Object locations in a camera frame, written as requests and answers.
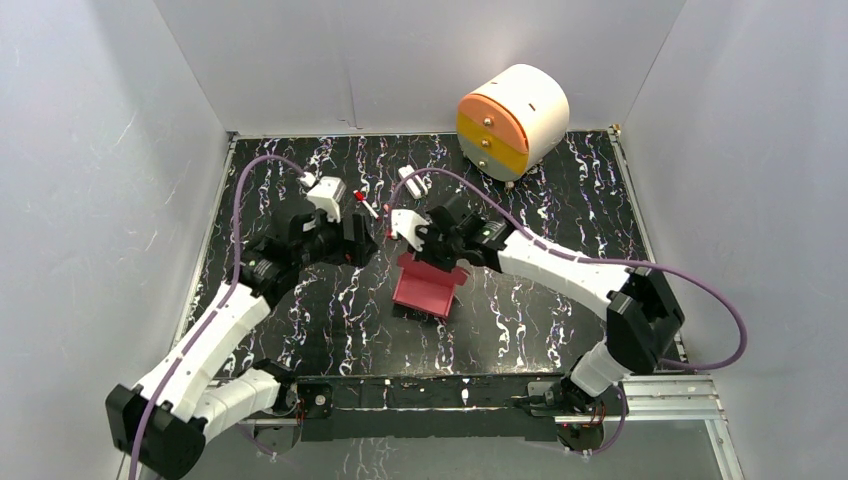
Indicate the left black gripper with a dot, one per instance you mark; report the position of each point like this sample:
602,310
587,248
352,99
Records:
357,234

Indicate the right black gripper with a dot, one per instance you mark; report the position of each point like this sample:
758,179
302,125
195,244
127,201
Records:
426,232

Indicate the pink paper box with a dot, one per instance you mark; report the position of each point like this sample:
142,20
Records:
425,288

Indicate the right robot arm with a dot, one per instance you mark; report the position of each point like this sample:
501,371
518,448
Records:
636,303

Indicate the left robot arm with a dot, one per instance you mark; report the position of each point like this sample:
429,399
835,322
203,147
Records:
167,418

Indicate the red capped white marker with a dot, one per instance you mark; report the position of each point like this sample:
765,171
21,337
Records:
362,199

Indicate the white rectangular clip block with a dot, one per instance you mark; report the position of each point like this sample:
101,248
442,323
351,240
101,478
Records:
415,185

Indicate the round white drawer cabinet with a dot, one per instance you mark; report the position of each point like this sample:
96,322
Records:
507,125

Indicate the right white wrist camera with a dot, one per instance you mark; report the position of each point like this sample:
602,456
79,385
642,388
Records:
403,224

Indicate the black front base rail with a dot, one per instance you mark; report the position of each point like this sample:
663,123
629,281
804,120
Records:
441,407

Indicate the aluminium frame rail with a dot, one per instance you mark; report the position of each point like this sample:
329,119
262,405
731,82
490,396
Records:
651,398

